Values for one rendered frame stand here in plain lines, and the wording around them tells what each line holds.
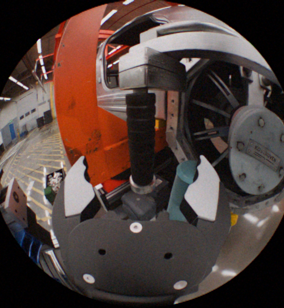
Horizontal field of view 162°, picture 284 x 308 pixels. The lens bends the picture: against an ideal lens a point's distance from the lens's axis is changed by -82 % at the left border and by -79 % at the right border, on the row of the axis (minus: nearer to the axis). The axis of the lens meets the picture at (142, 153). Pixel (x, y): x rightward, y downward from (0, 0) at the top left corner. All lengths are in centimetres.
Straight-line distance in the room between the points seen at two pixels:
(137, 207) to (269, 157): 55
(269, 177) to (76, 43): 59
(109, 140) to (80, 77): 30
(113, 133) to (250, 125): 47
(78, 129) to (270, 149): 48
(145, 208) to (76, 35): 83
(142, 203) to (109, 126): 40
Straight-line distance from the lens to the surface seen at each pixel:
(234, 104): 40
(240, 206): 44
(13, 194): 38
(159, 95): 65
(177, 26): 16
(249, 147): 16
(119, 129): 51
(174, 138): 36
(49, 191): 43
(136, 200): 60
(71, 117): 40
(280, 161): 19
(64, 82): 40
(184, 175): 24
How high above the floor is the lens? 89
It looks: 31 degrees down
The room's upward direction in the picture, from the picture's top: 1 degrees counter-clockwise
